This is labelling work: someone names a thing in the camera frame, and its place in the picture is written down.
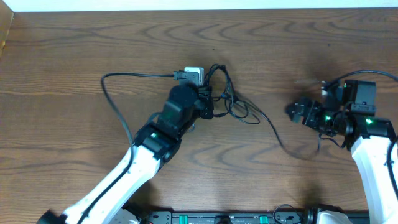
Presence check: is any camera cable black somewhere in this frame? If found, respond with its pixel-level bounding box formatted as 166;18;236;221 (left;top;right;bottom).
64;72;173;223
322;70;397;194

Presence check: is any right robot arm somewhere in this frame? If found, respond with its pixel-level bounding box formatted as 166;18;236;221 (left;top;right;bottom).
285;80;397;223

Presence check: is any left camera cable black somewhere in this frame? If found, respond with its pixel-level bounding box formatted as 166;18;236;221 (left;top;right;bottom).
64;72;173;223

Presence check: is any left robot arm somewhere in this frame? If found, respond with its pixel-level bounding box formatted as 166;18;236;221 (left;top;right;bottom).
38;85;213;223

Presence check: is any right camera cable black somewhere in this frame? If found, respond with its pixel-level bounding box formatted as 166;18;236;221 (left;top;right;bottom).
322;70;397;194

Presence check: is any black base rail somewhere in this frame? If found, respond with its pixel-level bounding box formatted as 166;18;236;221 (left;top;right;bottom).
124;203;371;224

